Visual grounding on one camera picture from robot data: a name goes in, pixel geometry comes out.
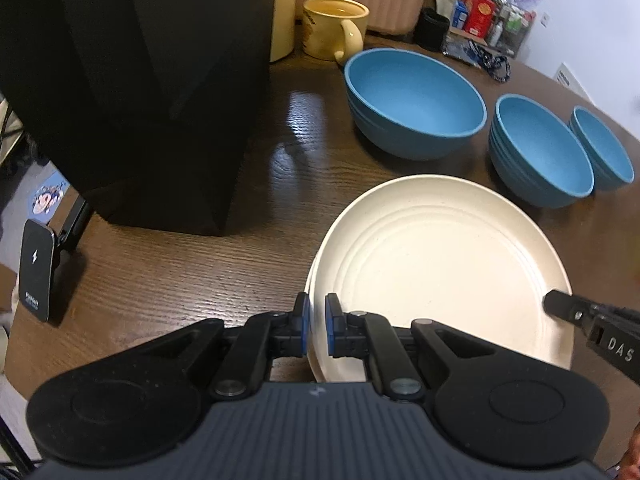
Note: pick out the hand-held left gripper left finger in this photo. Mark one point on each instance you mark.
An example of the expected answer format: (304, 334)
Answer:
(301, 320)

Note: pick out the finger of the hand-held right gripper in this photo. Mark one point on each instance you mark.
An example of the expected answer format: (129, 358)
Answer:
(567, 307)

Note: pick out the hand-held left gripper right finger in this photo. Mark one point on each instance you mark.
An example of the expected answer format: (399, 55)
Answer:
(331, 325)

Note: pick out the medium cream plate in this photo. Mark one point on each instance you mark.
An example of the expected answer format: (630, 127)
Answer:
(440, 270)

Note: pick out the medium blue bowl stack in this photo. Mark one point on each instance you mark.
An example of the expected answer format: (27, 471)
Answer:
(540, 150)

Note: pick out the small blue bowl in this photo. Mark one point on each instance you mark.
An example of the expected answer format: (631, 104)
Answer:
(602, 150)

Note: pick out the large blue bowl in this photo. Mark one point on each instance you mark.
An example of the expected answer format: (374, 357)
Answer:
(410, 95)

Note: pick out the white flat panel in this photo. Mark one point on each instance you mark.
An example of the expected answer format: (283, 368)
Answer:
(570, 80)

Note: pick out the black phone charger stand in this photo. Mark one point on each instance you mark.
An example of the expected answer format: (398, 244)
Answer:
(37, 270)

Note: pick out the cartoon print pad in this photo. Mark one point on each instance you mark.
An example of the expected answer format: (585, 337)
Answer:
(47, 200)

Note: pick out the yellow mug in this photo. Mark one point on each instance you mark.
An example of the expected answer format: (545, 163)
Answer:
(325, 35)

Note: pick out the metal storage cart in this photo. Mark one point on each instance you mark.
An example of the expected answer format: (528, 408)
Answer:
(512, 25)

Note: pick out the black paper bag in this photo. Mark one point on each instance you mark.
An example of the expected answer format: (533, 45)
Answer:
(125, 85)

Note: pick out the red box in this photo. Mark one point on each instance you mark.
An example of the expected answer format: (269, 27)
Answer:
(482, 12)

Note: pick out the black cup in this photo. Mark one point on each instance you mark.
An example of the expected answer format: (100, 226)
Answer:
(432, 30)

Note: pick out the blue carton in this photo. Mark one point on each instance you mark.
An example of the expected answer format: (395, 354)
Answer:
(461, 15)

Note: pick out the white wall socket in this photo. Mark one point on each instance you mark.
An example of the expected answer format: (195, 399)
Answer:
(545, 19)

